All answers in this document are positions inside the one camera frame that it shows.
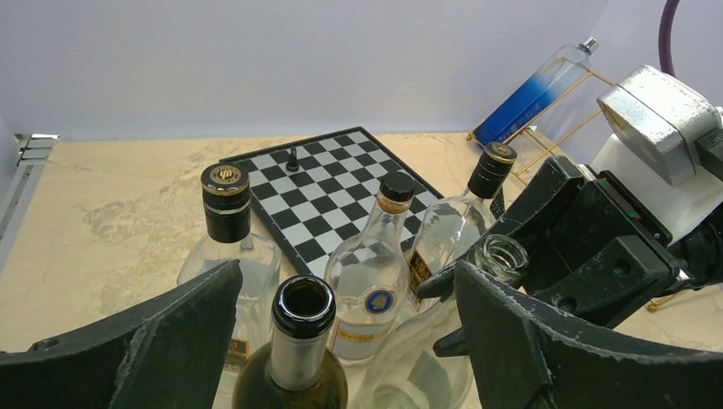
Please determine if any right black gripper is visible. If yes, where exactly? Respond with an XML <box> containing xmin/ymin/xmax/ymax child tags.
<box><xmin>418</xmin><ymin>156</ymin><xmax>722</xmax><ymax>328</ymax></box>

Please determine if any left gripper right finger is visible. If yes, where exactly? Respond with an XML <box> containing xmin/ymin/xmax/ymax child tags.
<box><xmin>454</xmin><ymin>261</ymin><xmax>722</xmax><ymax>408</ymax></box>

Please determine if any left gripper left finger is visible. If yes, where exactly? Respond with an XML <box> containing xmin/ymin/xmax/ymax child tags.
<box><xmin>1</xmin><ymin>261</ymin><xmax>243</xmax><ymax>408</ymax></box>

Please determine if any blue clear tall bottle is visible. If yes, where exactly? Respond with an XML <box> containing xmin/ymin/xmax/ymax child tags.
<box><xmin>468</xmin><ymin>37</ymin><xmax>599</xmax><ymax>145</ymax></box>

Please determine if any clear square bottle black cap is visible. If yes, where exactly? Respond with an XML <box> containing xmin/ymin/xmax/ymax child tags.
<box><xmin>402</xmin><ymin>141</ymin><xmax>518</xmax><ymax>319</ymax></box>

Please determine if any clear bottle black label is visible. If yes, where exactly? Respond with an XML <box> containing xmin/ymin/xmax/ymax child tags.
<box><xmin>350</xmin><ymin>233</ymin><xmax>530</xmax><ymax>409</ymax></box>

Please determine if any dark green wine bottle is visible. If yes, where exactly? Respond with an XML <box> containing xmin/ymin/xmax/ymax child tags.
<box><xmin>231</xmin><ymin>275</ymin><xmax>348</xmax><ymax>408</ymax></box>

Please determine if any clear square bottle gold label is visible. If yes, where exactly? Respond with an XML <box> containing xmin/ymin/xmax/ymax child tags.
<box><xmin>176</xmin><ymin>163</ymin><xmax>281</xmax><ymax>401</ymax></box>

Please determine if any round clear bottle blue seal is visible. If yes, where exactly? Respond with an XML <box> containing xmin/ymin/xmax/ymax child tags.
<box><xmin>324</xmin><ymin>171</ymin><xmax>415</xmax><ymax>363</ymax></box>

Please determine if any black white chessboard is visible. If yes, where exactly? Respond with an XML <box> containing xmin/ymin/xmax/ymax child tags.
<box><xmin>227</xmin><ymin>126</ymin><xmax>442</xmax><ymax>277</ymax></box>

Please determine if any black chess pawn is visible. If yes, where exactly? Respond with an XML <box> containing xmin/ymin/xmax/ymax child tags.
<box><xmin>286</xmin><ymin>147</ymin><xmax>300</xmax><ymax>172</ymax></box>

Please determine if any gold wire wine rack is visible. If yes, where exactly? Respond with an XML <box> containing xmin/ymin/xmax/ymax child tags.
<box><xmin>466</xmin><ymin>66</ymin><xmax>691</xmax><ymax>314</ymax></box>

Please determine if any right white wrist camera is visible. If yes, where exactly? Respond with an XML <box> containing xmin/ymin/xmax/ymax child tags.
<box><xmin>592</xmin><ymin>65</ymin><xmax>722</xmax><ymax>245</ymax></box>

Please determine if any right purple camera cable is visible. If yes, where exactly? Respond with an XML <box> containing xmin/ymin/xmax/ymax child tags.
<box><xmin>658</xmin><ymin>0</ymin><xmax>682</xmax><ymax>78</ymax></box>

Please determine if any aluminium frame rail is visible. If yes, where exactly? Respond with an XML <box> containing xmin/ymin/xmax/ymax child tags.
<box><xmin>1</xmin><ymin>133</ymin><xmax>60</xmax><ymax>271</ymax></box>

